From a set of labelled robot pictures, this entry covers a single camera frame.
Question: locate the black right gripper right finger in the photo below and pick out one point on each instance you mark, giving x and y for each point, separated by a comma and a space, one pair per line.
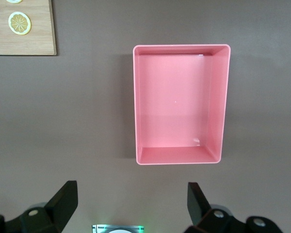
196, 206

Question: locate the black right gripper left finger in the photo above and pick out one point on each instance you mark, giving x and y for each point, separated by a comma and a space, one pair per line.
60, 206

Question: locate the pink plastic bin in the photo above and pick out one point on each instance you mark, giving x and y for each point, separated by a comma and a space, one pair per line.
174, 102

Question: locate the wooden cutting board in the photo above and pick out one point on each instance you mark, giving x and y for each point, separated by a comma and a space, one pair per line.
38, 36

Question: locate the yellow lemon slice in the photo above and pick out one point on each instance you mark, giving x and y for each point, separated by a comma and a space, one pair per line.
19, 23
14, 1

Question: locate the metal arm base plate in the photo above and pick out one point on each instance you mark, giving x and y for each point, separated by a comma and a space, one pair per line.
117, 229

